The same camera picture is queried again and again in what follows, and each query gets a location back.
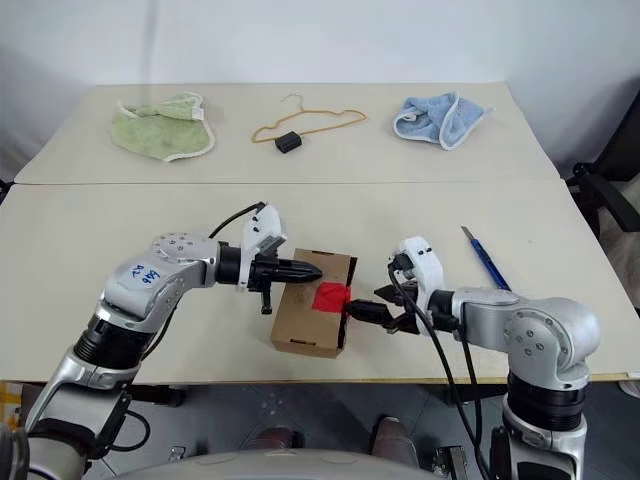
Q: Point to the green towel with white trim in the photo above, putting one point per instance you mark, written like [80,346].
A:
[155,132]

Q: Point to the red block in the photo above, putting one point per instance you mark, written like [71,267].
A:
[330,297]

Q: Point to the black office chair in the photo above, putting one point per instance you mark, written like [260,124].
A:
[610,180]

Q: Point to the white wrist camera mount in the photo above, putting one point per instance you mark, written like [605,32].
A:
[262,225]
[425,265]

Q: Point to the grey robot torso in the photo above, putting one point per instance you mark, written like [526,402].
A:
[260,467]

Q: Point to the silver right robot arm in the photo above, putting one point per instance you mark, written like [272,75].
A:
[545,330]

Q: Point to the small black box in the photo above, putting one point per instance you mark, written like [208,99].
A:
[288,142]

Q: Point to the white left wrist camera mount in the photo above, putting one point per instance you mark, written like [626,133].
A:
[262,225]

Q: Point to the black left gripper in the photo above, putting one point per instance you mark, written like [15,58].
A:
[264,275]

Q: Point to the yellow carton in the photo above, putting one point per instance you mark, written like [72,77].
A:
[9,405]

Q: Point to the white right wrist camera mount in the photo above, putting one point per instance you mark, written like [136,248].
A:
[425,265]

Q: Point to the blue towel with white trim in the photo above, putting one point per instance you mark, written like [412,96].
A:
[425,122]

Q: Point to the brown cardboard box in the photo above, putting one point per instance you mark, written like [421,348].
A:
[310,330]

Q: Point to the blue utility knife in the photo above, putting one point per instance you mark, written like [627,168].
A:
[487,260]

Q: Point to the dark brown rounded shape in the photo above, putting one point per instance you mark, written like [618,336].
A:
[277,437]
[395,440]

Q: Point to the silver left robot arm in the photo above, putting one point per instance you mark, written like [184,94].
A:
[150,300]

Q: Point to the metal stand bracket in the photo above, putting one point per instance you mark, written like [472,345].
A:
[450,462]
[178,452]

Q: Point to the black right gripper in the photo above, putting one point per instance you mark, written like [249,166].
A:
[407,320]

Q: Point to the black table frame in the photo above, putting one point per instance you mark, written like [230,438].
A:
[160,395]

